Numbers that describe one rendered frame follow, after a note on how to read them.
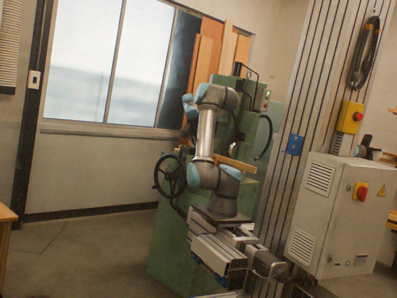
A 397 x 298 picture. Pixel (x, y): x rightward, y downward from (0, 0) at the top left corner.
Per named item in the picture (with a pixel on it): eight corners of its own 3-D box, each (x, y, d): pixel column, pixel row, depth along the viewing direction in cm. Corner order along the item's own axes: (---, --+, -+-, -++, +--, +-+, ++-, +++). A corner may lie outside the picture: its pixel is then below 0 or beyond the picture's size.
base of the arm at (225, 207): (242, 217, 198) (247, 198, 196) (217, 217, 190) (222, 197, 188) (225, 206, 210) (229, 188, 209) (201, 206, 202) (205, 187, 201)
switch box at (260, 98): (252, 109, 288) (257, 87, 286) (260, 110, 296) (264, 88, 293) (260, 110, 284) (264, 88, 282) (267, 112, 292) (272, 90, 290)
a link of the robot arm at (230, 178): (241, 198, 194) (247, 171, 192) (214, 194, 191) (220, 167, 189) (233, 190, 206) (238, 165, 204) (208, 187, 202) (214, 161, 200)
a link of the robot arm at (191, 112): (205, 110, 237) (202, 103, 247) (187, 107, 234) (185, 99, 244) (202, 122, 241) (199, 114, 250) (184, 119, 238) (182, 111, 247)
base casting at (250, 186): (162, 179, 285) (165, 167, 284) (211, 175, 329) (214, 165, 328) (210, 200, 257) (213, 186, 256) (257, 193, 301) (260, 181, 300)
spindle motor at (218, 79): (197, 117, 275) (205, 71, 270) (212, 119, 288) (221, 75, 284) (217, 122, 264) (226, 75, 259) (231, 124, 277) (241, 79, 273)
